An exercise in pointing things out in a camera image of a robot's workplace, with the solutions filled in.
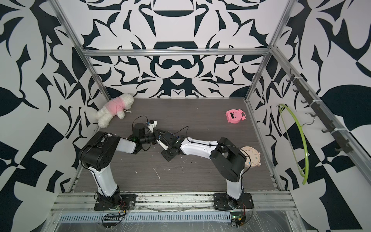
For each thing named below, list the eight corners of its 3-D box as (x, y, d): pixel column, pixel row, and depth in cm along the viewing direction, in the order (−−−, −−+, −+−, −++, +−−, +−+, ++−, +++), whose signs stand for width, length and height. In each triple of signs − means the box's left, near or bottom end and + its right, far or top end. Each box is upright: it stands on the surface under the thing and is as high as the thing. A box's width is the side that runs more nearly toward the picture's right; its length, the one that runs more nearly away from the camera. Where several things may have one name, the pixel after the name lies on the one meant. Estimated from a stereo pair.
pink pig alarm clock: (227, 123, 108) (228, 120, 105) (225, 112, 114) (226, 109, 111) (245, 123, 108) (247, 120, 105) (242, 112, 114) (243, 109, 111)
